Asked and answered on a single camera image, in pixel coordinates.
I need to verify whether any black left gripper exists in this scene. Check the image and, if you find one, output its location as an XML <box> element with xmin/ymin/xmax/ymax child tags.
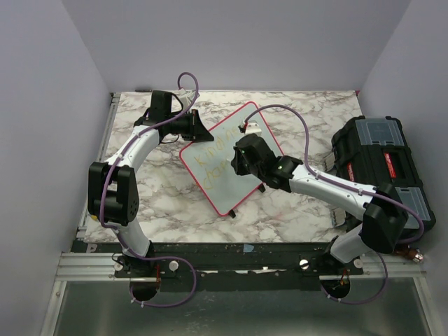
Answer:
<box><xmin>167</xmin><ymin>109</ymin><xmax>214</xmax><ymax>141</ymax></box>

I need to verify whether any aluminium frame profile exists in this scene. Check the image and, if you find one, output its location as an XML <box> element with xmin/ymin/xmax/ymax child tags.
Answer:
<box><xmin>38</xmin><ymin>92</ymin><xmax>122</xmax><ymax>336</ymax></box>

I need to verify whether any pink framed whiteboard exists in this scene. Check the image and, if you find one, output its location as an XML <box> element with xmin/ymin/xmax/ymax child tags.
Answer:
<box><xmin>180</xmin><ymin>101</ymin><xmax>262</xmax><ymax>216</ymax></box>

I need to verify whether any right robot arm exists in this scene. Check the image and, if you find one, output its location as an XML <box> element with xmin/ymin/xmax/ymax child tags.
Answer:
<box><xmin>231</xmin><ymin>134</ymin><xmax>408</xmax><ymax>274</ymax></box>

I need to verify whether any black plastic toolbox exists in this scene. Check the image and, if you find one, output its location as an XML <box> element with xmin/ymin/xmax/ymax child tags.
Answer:
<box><xmin>323</xmin><ymin>116</ymin><xmax>436</xmax><ymax>232</ymax></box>

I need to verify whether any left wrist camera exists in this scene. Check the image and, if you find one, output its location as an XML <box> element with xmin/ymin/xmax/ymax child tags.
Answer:
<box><xmin>175</xmin><ymin>89</ymin><xmax>195</xmax><ymax>107</ymax></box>

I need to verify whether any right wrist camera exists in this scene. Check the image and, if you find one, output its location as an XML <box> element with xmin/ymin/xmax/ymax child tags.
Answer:
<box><xmin>239</xmin><ymin>121</ymin><xmax>262</xmax><ymax>136</ymax></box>

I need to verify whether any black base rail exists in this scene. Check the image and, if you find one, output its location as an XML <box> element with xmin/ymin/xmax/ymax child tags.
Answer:
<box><xmin>71</xmin><ymin>240</ymin><xmax>363</xmax><ymax>292</ymax></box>

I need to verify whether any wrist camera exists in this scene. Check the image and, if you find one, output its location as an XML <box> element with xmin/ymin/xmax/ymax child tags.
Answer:
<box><xmin>239</xmin><ymin>121</ymin><xmax>262</xmax><ymax>136</ymax></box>
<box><xmin>175</xmin><ymin>89</ymin><xmax>195</xmax><ymax>107</ymax></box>

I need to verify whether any copper red connector plug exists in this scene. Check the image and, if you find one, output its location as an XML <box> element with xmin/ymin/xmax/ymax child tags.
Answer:
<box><xmin>395</xmin><ymin>246</ymin><xmax>424</xmax><ymax>263</ymax></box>

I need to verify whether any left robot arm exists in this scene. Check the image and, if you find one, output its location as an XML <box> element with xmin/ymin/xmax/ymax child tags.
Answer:
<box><xmin>87</xmin><ymin>90</ymin><xmax>214</xmax><ymax>277</ymax></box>

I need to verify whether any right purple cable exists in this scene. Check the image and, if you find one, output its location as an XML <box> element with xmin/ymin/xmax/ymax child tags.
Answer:
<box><xmin>244</xmin><ymin>104</ymin><xmax>426</xmax><ymax>305</ymax></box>

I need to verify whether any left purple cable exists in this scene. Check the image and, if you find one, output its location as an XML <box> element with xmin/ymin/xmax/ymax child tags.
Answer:
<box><xmin>99</xmin><ymin>71</ymin><xmax>197</xmax><ymax>309</ymax></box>

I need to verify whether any purple cable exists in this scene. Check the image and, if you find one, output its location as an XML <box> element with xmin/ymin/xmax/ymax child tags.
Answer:
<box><xmin>99</xmin><ymin>71</ymin><xmax>197</xmax><ymax>309</ymax></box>
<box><xmin>244</xmin><ymin>104</ymin><xmax>426</xmax><ymax>305</ymax></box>

